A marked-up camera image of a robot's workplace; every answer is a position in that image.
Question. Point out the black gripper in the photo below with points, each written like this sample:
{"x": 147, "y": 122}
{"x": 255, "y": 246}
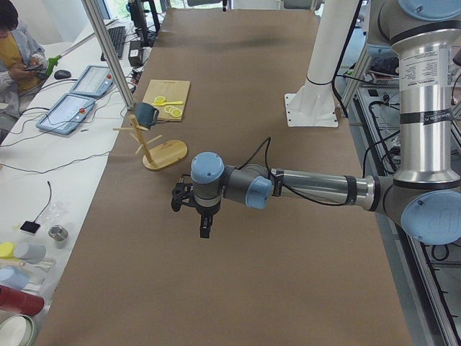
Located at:
{"x": 206, "y": 212}

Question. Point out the dark teal mug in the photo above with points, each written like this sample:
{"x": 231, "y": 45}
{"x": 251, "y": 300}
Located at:
{"x": 146, "y": 115}

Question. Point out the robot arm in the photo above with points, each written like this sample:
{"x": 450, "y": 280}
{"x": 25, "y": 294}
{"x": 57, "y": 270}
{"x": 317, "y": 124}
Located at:
{"x": 423, "y": 196}

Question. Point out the wooden mug tree rack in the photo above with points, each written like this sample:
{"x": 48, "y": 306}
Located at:
{"x": 158, "y": 157}

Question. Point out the grey cup lying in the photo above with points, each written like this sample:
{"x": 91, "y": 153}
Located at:
{"x": 31, "y": 253}

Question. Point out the yellow cup on shelf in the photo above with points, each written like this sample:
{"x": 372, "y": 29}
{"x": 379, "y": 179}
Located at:
{"x": 7, "y": 250}

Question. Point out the light blue cup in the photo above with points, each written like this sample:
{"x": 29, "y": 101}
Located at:
{"x": 14, "y": 278}

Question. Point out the yellow plastic knife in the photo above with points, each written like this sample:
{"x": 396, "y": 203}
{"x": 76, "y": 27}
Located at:
{"x": 163, "y": 104}

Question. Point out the bamboo cutting board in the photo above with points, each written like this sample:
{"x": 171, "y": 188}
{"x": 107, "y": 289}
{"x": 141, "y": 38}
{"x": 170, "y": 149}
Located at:
{"x": 168, "y": 91}

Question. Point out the small metal cylinder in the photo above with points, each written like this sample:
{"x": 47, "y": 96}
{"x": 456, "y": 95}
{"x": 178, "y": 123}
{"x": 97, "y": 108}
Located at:
{"x": 59, "y": 235}

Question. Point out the small black square pad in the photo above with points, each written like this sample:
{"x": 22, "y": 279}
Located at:
{"x": 30, "y": 227}

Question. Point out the teach pendant lower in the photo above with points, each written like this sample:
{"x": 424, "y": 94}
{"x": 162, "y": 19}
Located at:
{"x": 66, "y": 114}

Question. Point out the teach pendant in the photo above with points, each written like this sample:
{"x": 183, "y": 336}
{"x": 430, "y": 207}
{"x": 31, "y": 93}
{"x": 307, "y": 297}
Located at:
{"x": 66, "y": 114}
{"x": 94, "y": 82}

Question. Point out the teach pendant upper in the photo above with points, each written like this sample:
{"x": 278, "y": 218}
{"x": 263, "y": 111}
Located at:
{"x": 94, "y": 82}

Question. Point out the black power adapter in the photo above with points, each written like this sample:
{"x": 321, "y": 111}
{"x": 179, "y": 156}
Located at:
{"x": 135, "y": 54}

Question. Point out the black keyboard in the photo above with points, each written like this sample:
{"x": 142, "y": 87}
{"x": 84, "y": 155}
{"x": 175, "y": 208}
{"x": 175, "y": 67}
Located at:
{"x": 117, "y": 36}

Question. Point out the black computer mouse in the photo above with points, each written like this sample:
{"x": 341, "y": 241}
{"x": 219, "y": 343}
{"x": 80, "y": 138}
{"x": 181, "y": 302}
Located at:
{"x": 62, "y": 74}

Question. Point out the black monitor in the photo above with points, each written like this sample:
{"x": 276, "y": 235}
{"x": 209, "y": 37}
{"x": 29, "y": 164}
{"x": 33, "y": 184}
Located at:
{"x": 138, "y": 17}

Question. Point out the red bottle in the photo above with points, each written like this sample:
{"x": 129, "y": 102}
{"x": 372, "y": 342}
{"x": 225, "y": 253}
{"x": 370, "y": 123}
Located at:
{"x": 16, "y": 301}

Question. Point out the white green bowl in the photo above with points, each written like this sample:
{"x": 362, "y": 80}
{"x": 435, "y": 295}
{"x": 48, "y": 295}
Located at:
{"x": 18, "y": 330}

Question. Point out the green white grabber tool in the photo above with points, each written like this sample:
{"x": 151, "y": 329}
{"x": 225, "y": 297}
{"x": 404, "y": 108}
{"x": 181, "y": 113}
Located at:
{"x": 53, "y": 61}

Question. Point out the seated person grey jacket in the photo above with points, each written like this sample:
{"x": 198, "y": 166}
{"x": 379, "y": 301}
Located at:
{"x": 23, "y": 62}

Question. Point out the white camera pole base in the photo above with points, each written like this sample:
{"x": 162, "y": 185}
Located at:
{"x": 313, "y": 105}

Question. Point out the aluminium frame post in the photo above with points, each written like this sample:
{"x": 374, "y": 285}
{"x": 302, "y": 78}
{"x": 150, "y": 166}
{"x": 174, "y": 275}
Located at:
{"x": 95, "y": 17}

